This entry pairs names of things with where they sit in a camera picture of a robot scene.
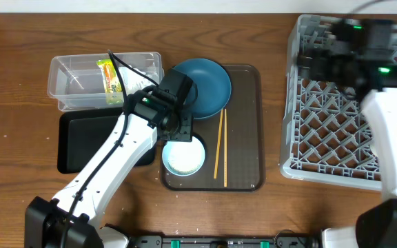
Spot green orange snack wrapper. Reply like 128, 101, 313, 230
96, 59, 123, 105

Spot white napkin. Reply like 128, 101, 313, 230
119, 67, 153, 95

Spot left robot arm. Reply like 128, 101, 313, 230
24, 69, 198, 247

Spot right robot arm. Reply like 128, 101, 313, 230
296, 19, 397, 247

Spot grey dishwasher rack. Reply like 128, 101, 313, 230
280, 14, 382, 192

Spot light blue bowl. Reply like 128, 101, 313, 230
162, 136, 205, 176

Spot left wooden chopstick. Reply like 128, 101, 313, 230
213, 110, 223, 179

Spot wooden chopstick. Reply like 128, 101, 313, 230
213, 110, 223, 179
223, 109, 227, 187

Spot right wooden chopstick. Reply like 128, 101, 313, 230
223, 109, 227, 187

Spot dark blue plate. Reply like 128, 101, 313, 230
174, 58, 232, 120

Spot brown serving tray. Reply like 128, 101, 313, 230
160, 65, 265, 192

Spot black plastic bin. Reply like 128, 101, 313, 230
57, 106, 156, 174

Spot clear plastic bin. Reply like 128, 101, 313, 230
48, 52, 164, 112

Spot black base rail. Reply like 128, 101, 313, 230
128, 232, 323, 248

